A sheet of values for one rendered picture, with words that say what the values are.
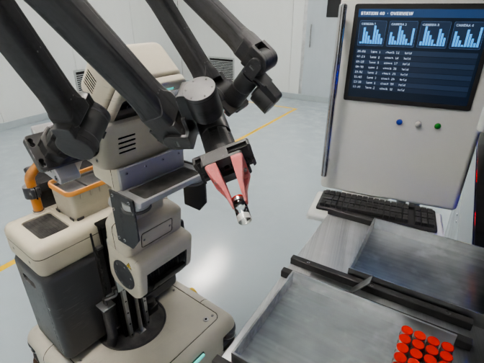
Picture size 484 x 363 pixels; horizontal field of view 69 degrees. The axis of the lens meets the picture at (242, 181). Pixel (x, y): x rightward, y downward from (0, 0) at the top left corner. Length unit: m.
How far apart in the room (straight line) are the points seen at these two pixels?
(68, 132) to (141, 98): 0.18
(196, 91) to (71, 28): 0.20
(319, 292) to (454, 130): 0.77
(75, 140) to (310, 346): 0.61
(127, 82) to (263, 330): 0.54
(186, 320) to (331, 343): 0.94
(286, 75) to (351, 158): 5.18
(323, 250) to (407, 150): 0.56
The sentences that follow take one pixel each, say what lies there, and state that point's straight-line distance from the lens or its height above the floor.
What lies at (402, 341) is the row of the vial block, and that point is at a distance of 0.76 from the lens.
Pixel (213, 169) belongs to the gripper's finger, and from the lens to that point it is 0.57.
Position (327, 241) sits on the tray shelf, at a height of 0.88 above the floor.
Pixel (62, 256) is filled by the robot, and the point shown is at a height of 0.75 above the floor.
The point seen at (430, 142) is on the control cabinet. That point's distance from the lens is 1.38.
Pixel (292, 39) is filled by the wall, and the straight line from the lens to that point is 6.42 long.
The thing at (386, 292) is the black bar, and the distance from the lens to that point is 0.88.
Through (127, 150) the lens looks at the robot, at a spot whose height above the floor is 1.13.
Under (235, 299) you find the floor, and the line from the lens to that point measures 2.08.
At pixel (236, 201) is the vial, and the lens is 0.56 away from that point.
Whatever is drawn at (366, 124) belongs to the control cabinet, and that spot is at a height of 1.09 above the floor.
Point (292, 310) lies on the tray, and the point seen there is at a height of 0.88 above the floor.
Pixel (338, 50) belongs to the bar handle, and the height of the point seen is 1.34.
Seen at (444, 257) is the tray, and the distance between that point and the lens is 1.08.
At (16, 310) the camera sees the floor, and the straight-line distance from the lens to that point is 2.37.
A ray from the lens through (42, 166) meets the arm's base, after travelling 0.90.
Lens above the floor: 1.47
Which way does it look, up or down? 26 degrees down
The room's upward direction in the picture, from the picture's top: straight up
